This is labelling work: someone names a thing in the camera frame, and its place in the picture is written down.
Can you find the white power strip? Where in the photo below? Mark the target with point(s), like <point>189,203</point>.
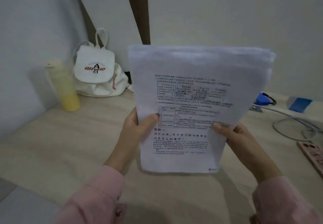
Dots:
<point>290,111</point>

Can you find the blue stapler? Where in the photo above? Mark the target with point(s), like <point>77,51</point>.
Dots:
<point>262,101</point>

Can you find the person's right forearm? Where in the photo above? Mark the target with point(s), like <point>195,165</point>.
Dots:
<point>275,193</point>

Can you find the person's right thumb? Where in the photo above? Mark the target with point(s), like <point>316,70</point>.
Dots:
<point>222,128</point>

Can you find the person's right hand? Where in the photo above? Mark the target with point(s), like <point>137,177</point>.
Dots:
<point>239,138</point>

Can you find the person's left forearm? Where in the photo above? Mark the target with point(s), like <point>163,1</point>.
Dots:
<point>101,191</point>

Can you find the stack of printed white papers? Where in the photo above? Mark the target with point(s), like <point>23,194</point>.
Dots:
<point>196,100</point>

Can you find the blue and white card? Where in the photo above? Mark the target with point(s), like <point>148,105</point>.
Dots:
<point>299,103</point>

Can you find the white leaning board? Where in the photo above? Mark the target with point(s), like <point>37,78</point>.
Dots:
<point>111,9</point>

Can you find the person's left thumb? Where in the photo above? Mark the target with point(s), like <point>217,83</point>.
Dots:
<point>149,122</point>

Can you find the yellow translucent water bottle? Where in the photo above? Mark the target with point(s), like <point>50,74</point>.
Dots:
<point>64,86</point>

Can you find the white canvas backpack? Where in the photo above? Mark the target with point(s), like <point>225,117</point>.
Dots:
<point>97,72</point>

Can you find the person's left hand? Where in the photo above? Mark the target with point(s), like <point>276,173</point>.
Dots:
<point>131,127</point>

